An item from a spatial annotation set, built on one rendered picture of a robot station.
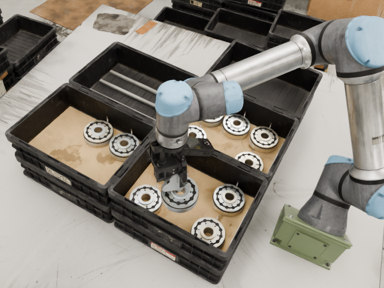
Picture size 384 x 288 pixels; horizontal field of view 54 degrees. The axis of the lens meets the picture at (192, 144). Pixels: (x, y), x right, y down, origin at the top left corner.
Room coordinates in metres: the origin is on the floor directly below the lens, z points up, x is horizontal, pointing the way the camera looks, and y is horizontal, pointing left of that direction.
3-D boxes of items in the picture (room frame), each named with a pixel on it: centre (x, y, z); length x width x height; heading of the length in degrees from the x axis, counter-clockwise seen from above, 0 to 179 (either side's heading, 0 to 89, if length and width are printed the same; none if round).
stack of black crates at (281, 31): (2.07, -0.60, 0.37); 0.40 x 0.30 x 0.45; 74
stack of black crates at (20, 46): (1.78, 1.10, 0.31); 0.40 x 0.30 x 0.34; 164
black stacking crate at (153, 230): (0.63, -0.01, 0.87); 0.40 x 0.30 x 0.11; 67
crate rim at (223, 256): (0.63, -0.01, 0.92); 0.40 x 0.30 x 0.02; 67
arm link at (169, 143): (0.57, 0.05, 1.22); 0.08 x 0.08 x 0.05
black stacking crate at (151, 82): (1.06, 0.24, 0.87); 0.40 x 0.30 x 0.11; 67
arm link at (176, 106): (0.58, 0.05, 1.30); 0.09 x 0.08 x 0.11; 116
